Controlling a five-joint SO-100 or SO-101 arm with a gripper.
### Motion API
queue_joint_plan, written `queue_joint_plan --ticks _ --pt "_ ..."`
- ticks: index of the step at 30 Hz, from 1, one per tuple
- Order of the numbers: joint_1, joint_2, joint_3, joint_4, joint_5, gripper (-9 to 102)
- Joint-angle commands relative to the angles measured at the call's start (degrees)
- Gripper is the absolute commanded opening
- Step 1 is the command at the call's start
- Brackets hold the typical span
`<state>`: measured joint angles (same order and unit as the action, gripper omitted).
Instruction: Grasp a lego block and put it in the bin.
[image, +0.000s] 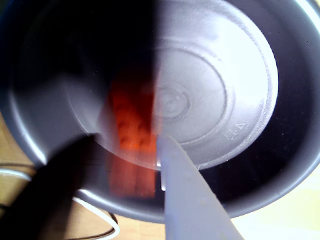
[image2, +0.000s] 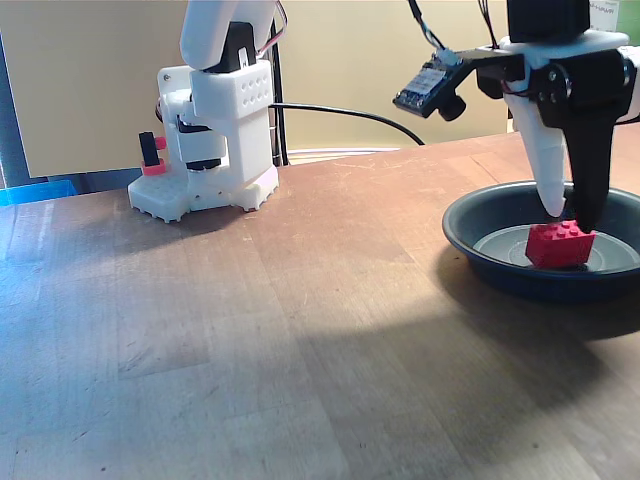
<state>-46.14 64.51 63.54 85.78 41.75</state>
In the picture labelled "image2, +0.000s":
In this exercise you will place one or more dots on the red and black table clamp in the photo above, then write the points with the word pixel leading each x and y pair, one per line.
pixel 152 167

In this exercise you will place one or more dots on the green and white box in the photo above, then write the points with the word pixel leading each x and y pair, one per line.
pixel 627 15

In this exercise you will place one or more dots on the dark vertical frame post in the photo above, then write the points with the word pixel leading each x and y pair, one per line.
pixel 12 125

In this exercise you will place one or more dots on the red lego block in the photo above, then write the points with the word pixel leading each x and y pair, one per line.
pixel 560 247

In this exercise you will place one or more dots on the chrome rack pole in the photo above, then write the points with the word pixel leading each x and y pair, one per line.
pixel 275 140

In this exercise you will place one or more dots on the dark round bin dish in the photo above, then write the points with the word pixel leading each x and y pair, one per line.
pixel 480 235

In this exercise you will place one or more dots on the black camera module on mount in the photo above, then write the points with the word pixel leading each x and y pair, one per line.
pixel 425 90

